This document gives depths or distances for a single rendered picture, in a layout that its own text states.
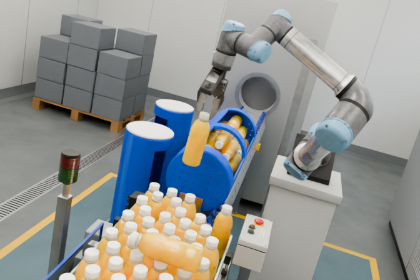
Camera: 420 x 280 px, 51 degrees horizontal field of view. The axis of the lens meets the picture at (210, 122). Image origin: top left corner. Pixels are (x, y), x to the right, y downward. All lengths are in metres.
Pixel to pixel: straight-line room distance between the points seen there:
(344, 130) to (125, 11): 6.28
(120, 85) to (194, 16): 2.21
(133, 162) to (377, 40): 4.93
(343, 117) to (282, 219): 0.75
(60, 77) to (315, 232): 4.23
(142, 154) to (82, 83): 3.18
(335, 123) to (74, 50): 4.42
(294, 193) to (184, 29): 5.36
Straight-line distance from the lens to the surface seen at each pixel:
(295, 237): 2.08
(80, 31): 5.48
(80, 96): 5.58
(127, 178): 2.54
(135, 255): 1.31
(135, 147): 2.45
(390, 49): 6.81
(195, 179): 1.86
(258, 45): 1.46
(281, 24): 1.54
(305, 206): 2.01
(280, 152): 3.23
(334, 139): 1.45
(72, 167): 1.50
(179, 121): 3.05
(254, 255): 1.53
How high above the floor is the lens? 1.85
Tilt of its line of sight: 16 degrees down
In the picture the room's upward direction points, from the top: 13 degrees clockwise
